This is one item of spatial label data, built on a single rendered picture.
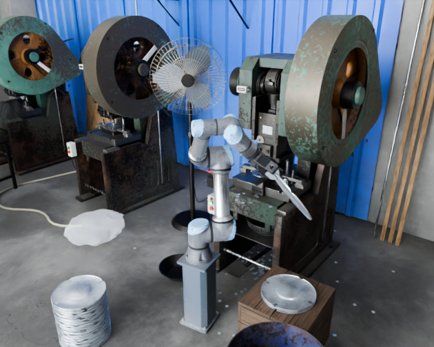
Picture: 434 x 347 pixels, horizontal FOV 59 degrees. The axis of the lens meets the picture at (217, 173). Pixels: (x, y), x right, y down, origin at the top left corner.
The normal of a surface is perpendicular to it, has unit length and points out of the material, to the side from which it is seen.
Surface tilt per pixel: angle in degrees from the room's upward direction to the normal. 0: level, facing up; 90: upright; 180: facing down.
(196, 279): 90
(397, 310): 0
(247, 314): 90
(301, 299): 0
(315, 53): 55
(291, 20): 90
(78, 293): 0
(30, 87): 90
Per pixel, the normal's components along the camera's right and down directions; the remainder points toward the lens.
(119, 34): 0.76, 0.25
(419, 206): -0.63, 0.29
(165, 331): 0.00, -0.93
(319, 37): -0.41, -0.51
